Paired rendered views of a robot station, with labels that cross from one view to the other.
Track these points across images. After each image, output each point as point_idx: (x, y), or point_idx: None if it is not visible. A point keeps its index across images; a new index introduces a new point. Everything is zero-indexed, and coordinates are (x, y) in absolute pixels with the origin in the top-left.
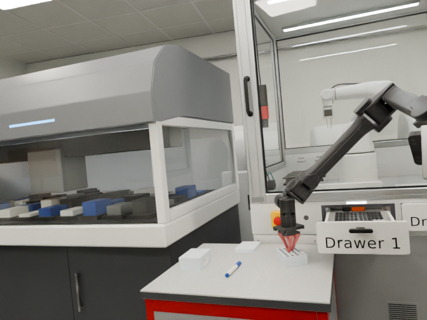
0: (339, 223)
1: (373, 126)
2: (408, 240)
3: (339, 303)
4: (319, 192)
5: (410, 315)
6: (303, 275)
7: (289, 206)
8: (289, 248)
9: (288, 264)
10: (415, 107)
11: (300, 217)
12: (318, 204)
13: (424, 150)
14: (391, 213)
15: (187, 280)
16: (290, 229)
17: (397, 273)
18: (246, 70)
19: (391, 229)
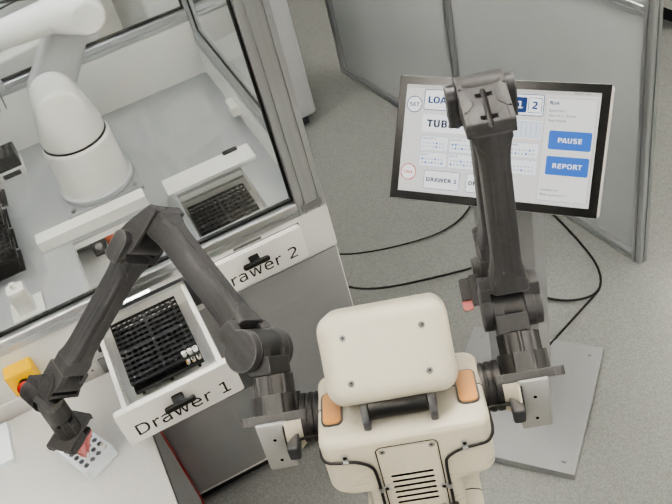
0: (147, 403)
1: (146, 265)
2: (238, 376)
3: None
4: (71, 310)
5: (248, 379)
6: (127, 489)
7: (61, 415)
8: (84, 455)
9: (93, 475)
10: (228, 348)
11: (56, 353)
12: (76, 324)
13: (265, 448)
14: (188, 287)
15: None
16: (77, 440)
17: (219, 348)
18: None
19: (215, 376)
